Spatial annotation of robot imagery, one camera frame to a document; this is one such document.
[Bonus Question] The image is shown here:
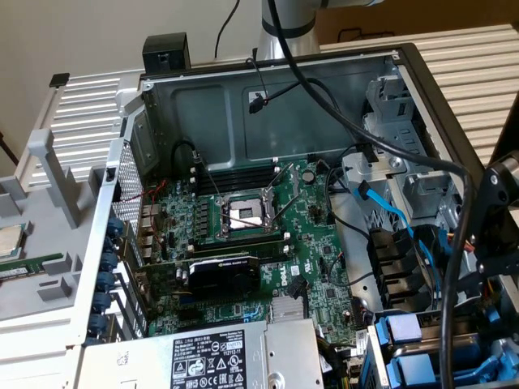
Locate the braided power cable bundle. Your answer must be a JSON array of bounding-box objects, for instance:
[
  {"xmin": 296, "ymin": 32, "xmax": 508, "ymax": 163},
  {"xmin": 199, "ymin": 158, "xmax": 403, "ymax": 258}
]
[{"xmin": 315, "ymin": 336, "xmax": 360, "ymax": 389}]

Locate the empty blue disk carrier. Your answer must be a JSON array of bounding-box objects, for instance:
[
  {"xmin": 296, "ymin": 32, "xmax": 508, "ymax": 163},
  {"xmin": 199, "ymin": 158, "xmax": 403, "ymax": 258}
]
[{"xmin": 388, "ymin": 353, "xmax": 519, "ymax": 388}]

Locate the brown cardboard box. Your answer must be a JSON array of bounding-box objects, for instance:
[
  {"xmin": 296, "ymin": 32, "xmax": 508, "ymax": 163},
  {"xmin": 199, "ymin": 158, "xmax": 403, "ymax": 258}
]
[{"xmin": 314, "ymin": 7, "xmax": 519, "ymax": 44}]

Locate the installed green RAM stick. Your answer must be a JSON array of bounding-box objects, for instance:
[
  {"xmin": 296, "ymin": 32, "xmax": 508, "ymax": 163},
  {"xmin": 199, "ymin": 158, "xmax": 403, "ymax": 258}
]
[{"xmin": 189, "ymin": 237, "xmax": 287, "ymax": 256}]

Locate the silver metal drive cage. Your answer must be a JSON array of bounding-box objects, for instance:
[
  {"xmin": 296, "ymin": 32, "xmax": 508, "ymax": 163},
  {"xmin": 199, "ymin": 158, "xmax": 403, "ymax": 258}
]
[{"xmin": 339, "ymin": 75, "xmax": 465, "ymax": 228}]

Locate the black wire with connector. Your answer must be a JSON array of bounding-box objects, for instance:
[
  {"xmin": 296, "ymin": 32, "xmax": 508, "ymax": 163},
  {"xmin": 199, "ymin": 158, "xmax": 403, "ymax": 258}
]
[{"xmin": 247, "ymin": 77, "xmax": 368, "ymax": 147}]

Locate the grey metal disk bay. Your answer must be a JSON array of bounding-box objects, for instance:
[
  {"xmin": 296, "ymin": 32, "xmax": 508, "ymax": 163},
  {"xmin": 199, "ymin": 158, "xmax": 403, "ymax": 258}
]
[{"xmin": 362, "ymin": 294, "xmax": 519, "ymax": 389}]

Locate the looped black wire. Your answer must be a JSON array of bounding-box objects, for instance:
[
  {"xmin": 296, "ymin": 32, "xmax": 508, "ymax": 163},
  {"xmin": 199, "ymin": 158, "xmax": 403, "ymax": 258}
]
[{"xmin": 171, "ymin": 139, "xmax": 204, "ymax": 179}]

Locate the black box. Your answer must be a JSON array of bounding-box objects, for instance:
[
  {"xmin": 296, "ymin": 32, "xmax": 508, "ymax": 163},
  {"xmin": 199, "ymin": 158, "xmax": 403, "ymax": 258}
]
[{"xmin": 141, "ymin": 34, "xmax": 192, "ymax": 77}]

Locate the silver chipset heatsink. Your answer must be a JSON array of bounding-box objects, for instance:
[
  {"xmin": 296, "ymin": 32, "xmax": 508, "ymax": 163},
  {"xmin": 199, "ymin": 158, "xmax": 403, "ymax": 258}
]
[{"xmin": 269, "ymin": 297, "xmax": 306, "ymax": 324}]

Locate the thin black red wire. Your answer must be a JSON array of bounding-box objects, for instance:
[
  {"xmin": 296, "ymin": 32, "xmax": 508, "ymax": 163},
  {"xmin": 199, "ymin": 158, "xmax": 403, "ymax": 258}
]
[{"xmin": 245, "ymin": 47, "xmax": 271, "ymax": 105}]

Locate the blue disk data wire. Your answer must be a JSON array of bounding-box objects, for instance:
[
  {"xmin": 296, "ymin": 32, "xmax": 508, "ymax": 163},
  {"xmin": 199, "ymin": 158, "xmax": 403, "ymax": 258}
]
[{"xmin": 417, "ymin": 230, "xmax": 504, "ymax": 325}]

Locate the hard disk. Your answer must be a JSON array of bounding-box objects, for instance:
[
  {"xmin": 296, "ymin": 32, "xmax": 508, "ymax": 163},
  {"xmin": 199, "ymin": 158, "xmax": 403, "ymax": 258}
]
[{"xmin": 373, "ymin": 312, "xmax": 504, "ymax": 365}]

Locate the metal socket cover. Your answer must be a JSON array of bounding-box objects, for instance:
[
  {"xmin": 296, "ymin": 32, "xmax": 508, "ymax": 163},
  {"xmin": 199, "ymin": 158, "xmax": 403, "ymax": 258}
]
[{"xmin": 263, "ymin": 161, "xmax": 302, "ymax": 203}]

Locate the silver CPU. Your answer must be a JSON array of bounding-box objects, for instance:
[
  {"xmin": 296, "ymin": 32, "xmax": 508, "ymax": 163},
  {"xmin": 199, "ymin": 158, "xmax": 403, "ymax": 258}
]
[{"xmin": 0, "ymin": 224, "xmax": 28, "ymax": 261}]

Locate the black RAM slot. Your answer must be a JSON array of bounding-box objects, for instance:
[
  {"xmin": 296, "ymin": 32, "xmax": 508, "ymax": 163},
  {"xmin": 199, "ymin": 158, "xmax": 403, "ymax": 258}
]
[
  {"xmin": 193, "ymin": 164, "xmax": 281, "ymax": 183},
  {"xmin": 194, "ymin": 173, "xmax": 279, "ymax": 195}
]

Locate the flat light blue SATA wire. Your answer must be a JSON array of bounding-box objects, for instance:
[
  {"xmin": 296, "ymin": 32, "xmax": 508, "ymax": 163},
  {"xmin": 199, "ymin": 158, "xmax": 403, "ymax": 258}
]
[{"xmin": 354, "ymin": 179, "xmax": 427, "ymax": 254}]

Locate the grey parts rack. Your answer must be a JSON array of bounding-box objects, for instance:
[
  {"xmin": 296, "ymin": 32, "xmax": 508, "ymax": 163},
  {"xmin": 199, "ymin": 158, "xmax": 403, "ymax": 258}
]
[{"xmin": 0, "ymin": 129, "xmax": 111, "ymax": 325}]

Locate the thin dark rod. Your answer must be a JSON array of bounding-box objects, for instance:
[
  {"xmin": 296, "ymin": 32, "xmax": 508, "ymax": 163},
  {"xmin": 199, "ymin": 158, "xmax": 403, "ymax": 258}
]
[{"xmin": 0, "ymin": 131, "xmax": 19, "ymax": 167}]

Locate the CPU socket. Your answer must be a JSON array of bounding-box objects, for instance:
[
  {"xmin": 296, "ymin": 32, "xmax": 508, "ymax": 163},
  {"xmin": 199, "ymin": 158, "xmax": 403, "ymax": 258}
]
[{"xmin": 217, "ymin": 190, "xmax": 281, "ymax": 240}]

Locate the green Dell motherboard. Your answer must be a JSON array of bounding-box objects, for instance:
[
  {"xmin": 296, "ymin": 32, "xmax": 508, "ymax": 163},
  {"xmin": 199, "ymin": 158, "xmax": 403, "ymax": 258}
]
[{"xmin": 137, "ymin": 156, "xmax": 368, "ymax": 365}]

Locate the red yellow power wire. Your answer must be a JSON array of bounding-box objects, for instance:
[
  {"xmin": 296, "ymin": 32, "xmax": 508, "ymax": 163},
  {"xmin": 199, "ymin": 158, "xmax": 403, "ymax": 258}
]
[{"xmin": 465, "ymin": 238, "xmax": 504, "ymax": 309}]

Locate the grey power supply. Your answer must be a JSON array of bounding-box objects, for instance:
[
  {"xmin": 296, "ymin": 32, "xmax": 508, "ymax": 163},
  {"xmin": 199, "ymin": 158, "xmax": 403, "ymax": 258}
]
[{"xmin": 79, "ymin": 318, "xmax": 325, "ymax": 389}]

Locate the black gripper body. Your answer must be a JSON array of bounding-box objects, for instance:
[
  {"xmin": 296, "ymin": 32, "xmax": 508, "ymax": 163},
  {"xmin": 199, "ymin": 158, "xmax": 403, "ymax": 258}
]
[{"xmin": 496, "ymin": 149, "xmax": 519, "ymax": 260}]

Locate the thin black cable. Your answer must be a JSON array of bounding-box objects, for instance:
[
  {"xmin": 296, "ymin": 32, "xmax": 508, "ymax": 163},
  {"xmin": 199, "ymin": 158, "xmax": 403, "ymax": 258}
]
[{"xmin": 213, "ymin": 0, "xmax": 240, "ymax": 58}]

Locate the open PC case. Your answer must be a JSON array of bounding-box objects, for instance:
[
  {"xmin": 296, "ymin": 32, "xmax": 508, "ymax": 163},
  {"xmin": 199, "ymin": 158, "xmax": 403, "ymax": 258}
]
[{"xmin": 66, "ymin": 42, "xmax": 519, "ymax": 389}]

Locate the black graphics card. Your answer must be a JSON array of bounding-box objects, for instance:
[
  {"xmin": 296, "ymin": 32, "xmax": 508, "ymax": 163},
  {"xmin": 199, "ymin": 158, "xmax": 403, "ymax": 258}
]
[{"xmin": 135, "ymin": 251, "xmax": 263, "ymax": 301}]

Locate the black SATA wire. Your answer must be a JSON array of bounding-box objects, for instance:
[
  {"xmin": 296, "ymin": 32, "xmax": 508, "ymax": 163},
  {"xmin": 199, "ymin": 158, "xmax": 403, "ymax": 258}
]
[{"xmin": 286, "ymin": 275, "xmax": 307, "ymax": 322}]

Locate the black fan shroud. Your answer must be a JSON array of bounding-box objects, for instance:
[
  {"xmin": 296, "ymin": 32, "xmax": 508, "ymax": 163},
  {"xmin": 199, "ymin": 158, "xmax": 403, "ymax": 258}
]
[{"xmin": 367, "ymin": 228, "xmax": 433, "ymax": 313}]

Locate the curved black wire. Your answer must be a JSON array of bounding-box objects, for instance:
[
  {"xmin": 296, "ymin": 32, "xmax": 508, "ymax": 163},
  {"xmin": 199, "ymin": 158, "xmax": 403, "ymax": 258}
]
[{"xmin": 323, "ymin": 160, "xmax": 372, "ymax": 241}]

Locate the metal locking lever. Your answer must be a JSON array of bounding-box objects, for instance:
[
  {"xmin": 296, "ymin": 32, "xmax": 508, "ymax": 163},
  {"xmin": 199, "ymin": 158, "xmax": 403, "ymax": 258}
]
[
  {"xmin": 192, "ymin": 149, "xmax": 223, "ymax": 200},
  {"xmin": 267, "ymin": 190, "xmax": 303, "ymax": 228}
]

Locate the dark brown panel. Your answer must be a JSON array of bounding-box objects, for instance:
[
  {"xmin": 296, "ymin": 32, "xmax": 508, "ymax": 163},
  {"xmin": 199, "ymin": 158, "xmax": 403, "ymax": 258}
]
[{"xmin": 486, "ymin": 92, "xmax": 519, "ymax": 167}]

